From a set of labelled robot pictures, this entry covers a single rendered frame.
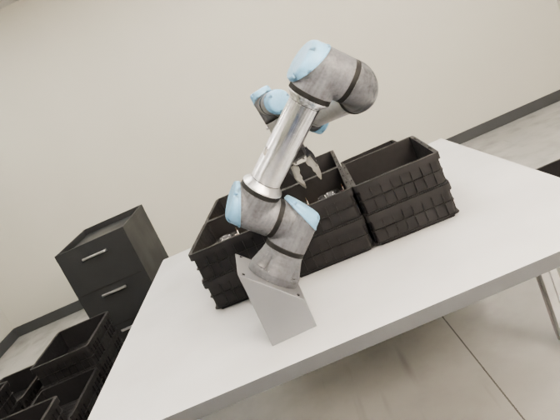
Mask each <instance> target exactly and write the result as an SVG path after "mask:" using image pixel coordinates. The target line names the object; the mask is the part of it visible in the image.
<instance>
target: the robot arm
mask: <svg viewBox="0 0 560 420"><path fill-rule="evenodd" d="M287 79H288V80H289V81H290V83H289V85H288V89H289V92H290V96H289V94H288V93H287V92H286V91H284V90H282V89H273V90H271V88H270V87H269V86H268V85H266V86H264V87H261V88H260V89H258V90H257V91H256V92H254V93H252V94H251V96H250V98H251V100H252V103H253V106H254V107H255V108H256V109H257V111H258V113H259V114H260V116H261V118H262V120H263V121H264V122H265V124H266V125H267V127H266V129H267V130H268V129H270V132H271V135H270V137H269V139H268V140H267V143H266V145H265V147H264V149H263V150H262V153H261V155H260V157H259V159H258V160H257V164H256V166H255V168H254V169H253V171H252V173H250V174H247V175H245V176H244V177H243V179H242V181H241V182H240V181H235V182H234V183H233V185H232V186H231V189H230V192H229V194H228V198H227V205H226V211H225V217H226V219H227V221H228V222H229V223H231V224H234V225H236V226H238V227H239V228H245V229H247V230H249V231H252V232H255V233H258V234H261V235H263V236H265V237H267V241H266V242H265V244H264V246H263V247H262V248H261V249H260V250H259V251H258V252H257V254H256V255H255V256H254V257H253V258H252V260H251V262H250V263H249V266H248V267H249V269H250V270H251V271H252V272H253V273H254V274H256V275H257V276H259V277H260V278H261V279H263V280H265V281H267V282H269V283H272V284H274V285H277V286H279V287H282V288H291V289H294V288H296V287H297V285H298V282H299V278H300V270H301V262H302V260H303V256H304V254H305V252H306V251H307V248H308V245H309V243H310V241H311V239H312V237H313V234H314V232H315V231H316V230H317V225H318V222H319V220H320V216H319V214H318V213H317V212H316V211H315V210H314V209H312V208H311V207H309V206H308V205H306V204H305V203H303V202H301V201H299V200H297V199H296V198H295V197H291V196H289V195H287V196H286V197H284V199H282V198H281V196H282V192H281V189H280V186H281V184H282V183H283V180H284V178H285V177H286V175H287V173H288V172H289V173H290V174H291V175H292V176H293V177H294V178H295V179H296V180H297V182H298V183H299V184H300V185H301V186H303V187H304V188H307V186H306V183H305V182H304V181H303V177H302V176H301V174H300V168H299V166H296V165H294V163H295V164H297V161H299V160H300V159H303V160H304V159H305V158H304V157H305V156H306V158H307V159H306V164H307V165H308V166H310V167H311V168H312V170H313V171H314V172H315V173H316V174H317V177H318V178H319V179H320V180H321V179H322V174H321V171H320V168H319V166H318V163H317V160H316V158H315V156H314V154H313V152H312V151H311V150H309V149H308V148H307V147H305V146H304V145H303V142H304V140H305V138H306V136H307V135H308V132H309V131H310V132H312V133H317V134H322V133H324V131H326V129H327V127H328V124H329V123H330V122H332V121H334V120H336V119H339V118H341V117H344V116H346V115H348V114H353V115H356V114H359V113H363V112H365V111H367V110H368V109H369V108H370V107H371V106H372V105H373V104H374V103H375V101H376V99H377V96H378V80H377V78H376V75H375V73H374V72H373V70H372V69H371V68H370V67H369V66H368V65H367V64H366V63H365V62H362V61H360V60H357V59H356V58H354V57H351V56H349V55H347V54H346V53H344V52H341V51H339V50H337V49H336V48H334V47H331V45H330V44H326V43H324V42H320V41H318V40H311V41H309V42H307V43H306V44H304V45H303V46H302V48H301V49H300V50H299V51H298V53H297V55H296V56H295V58H294V59H293V60H292V63H291V65H290V68H289V69H288V71H287Z"/></svg>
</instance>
